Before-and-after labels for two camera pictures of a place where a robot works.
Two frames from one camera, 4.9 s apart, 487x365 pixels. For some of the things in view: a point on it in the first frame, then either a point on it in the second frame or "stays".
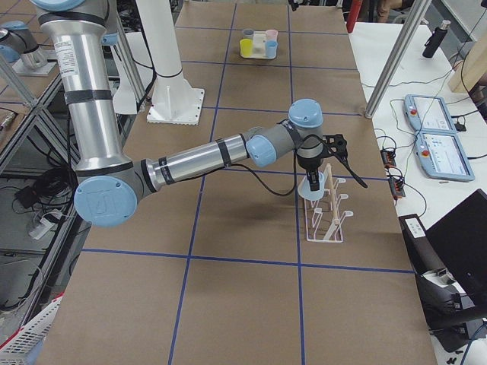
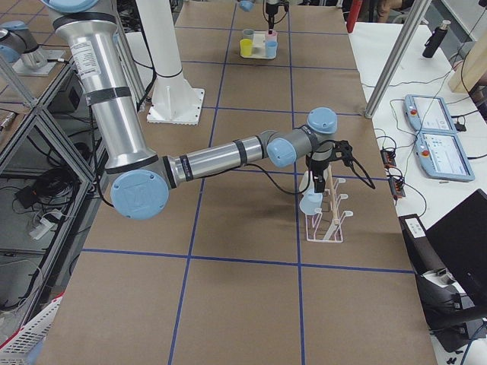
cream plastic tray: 259,46 stays
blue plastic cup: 304,188 -> 310,202
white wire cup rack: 323,215 stays
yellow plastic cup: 246,48 stays
